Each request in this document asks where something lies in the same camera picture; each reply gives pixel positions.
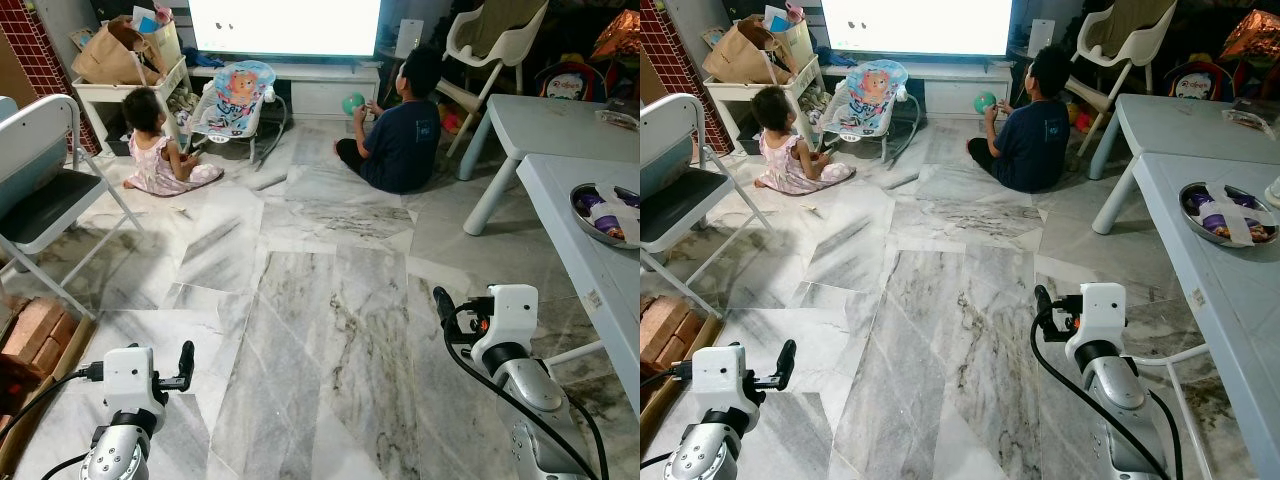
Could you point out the white television cabinet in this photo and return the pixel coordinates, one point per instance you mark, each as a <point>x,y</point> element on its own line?
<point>320,92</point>
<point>955,92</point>

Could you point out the bright television screen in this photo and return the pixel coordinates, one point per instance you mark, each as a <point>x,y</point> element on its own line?
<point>915,25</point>
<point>285,25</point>

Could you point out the grey plastic folding table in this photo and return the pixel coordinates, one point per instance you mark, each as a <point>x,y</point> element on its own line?
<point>580,250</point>
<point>1230,290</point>
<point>550,125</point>
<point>1180,125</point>

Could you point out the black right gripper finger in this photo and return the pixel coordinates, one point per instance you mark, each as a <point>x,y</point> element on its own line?
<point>446,304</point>
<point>1044,302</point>

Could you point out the small white box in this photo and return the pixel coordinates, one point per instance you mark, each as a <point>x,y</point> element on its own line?
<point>1041,38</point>
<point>410,38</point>

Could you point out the red brick stack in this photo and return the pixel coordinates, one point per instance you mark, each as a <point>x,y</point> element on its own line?
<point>668,330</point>
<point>40,330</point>

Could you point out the small dish with wrapper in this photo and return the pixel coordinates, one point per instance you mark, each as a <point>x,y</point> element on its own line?
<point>1255,117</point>
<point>618,119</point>

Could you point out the blue baby bouncer seat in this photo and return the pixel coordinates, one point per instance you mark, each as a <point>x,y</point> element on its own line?
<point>235,95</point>
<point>870,95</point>

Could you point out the white plastic high chair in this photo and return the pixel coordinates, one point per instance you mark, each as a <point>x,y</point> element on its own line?
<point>495,35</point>
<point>1125,35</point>

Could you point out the grey folding chair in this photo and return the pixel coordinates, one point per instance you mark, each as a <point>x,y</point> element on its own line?
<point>670,200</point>
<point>45,200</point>

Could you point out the green ball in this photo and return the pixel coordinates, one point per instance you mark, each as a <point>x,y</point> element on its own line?
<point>985,102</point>
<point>353,104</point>

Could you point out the girl in pink dress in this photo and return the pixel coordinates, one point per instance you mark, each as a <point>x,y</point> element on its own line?
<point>785,160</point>
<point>155,160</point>

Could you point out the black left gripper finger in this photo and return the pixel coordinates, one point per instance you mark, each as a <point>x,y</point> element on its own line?
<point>187,358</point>
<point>788,358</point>

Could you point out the boy in dark shirt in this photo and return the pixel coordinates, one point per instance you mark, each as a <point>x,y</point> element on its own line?
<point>1030,145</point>
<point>400,145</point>

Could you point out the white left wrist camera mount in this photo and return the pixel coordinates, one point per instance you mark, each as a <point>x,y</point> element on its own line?
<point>130,375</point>
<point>720,375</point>

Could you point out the translucent tape strip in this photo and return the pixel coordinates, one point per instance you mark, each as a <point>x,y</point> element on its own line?
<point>1240,208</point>
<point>625,230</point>
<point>622,197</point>
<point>1243,232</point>

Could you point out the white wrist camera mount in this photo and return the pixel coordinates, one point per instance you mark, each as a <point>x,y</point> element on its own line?
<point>720,375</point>
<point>512,310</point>
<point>130,375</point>
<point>1103,310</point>

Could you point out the brown paper bag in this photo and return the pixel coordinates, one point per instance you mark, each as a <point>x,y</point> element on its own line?
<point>110,60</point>
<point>740,60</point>

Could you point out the white storage shelf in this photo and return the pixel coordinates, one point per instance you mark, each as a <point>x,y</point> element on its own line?
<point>100,100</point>
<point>735,100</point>

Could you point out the brown cardboard box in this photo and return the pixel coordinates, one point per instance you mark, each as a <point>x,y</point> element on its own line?
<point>40,400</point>
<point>690,375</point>

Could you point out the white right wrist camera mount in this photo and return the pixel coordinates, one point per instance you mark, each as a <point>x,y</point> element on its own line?
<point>512,310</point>
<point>1103,310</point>

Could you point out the purple noodle packet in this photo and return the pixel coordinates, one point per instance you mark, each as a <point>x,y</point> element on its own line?
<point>1213,213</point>
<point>598,212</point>

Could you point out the round metal bowl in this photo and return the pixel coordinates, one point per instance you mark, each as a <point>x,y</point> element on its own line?
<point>1190,205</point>
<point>580,205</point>

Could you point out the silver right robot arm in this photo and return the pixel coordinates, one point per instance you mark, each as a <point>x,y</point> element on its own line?
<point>535,400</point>
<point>1120,395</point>

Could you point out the orange foil balloon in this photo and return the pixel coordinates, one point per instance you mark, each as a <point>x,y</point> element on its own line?
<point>618,35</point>
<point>1252,35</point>

